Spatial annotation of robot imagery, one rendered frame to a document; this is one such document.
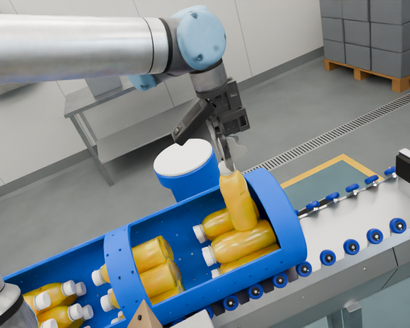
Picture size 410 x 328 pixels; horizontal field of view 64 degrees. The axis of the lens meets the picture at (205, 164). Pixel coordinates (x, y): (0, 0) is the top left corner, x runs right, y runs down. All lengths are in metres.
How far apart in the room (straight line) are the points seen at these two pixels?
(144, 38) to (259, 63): 4.23
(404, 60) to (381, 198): 2.69
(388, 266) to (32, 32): 1.04
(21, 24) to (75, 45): 0.06
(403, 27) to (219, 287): 3.20
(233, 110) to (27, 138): 3.82
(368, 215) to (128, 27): 0.94
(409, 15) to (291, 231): 3.08
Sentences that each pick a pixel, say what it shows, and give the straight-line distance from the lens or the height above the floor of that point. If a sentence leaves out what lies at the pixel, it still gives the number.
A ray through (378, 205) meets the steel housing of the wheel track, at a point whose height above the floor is 0.93.
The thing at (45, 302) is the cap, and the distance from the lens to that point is 1.00.
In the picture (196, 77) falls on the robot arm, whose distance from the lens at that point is 0.67.
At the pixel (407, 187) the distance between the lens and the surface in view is 1.22.
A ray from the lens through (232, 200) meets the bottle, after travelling 0.81.
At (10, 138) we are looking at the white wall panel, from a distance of 4.42.
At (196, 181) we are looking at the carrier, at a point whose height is 0.97.
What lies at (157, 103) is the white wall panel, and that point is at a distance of 4.29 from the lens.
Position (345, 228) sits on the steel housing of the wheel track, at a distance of 1.13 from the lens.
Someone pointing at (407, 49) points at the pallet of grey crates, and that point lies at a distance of 3.79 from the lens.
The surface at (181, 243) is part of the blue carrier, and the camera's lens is 1.07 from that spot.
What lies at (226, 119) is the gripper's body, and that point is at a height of 1.45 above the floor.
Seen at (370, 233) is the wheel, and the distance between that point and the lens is 1.05.
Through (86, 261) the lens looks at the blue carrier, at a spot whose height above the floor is 1.10.
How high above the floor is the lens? 1.76
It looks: 32 degrees down
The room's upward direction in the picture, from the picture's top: 20 degrees counter-clockwise
